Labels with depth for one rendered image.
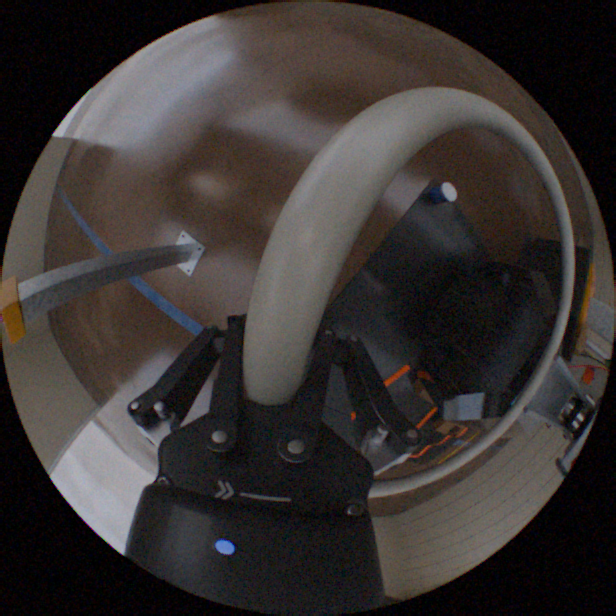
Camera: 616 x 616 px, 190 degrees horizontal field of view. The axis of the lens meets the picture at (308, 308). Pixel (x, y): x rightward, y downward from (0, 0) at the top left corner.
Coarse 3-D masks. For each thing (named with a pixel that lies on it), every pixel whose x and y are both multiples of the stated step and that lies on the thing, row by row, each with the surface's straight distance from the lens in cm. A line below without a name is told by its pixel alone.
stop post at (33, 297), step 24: (192, 240) 121; (72, 264) 79; (96, 264) 80; (120, 264) 83; (144, 264) 94; (168, 264) 109; (192, 264) 122; (24, 288) 73; (48, 288) 71; (72, 288) 75; (96, 288) 82; (24, 312) 72
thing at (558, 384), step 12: (540, 360) 47; (552, 372) 55; (564, 372) 52; (552, 384) 58; (564, 384) 67; (576, 384) 66; (540, 396) 56; (552, 396) 63; (564, 396) 73; (528, 408) 45; (540, 408) 60; (552, 408) 69; (588, 408) 109; (540, 420) 55; (552, 420) 64
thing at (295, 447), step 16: (320, 336) 14; (320, 352) 13; (320, 368) 11; (304, 384) 10; (320, 384) 10; (304, 400) 9; (320, 400) 9; (304, 416) 8; (320, 416) 8; (288, 432) 7; (304, 432) 7; (288, 448) 7; (304, 448) 7; (288, 464) 7; (304, 464) 7
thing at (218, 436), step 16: (240, 320) 15; (240, 336) 14; (224, 352) 12; (240, 352) 12; (224, 368) 11; (240, 368) 11; (224, 384) 9; (240, 384) 11; (224, 400) 9; (208, 416) 8; (224, 416) 8; (208, 432) 7; (224, 432) 7; (208, 448) 7; (224, 448) 7; (240, 448) 8
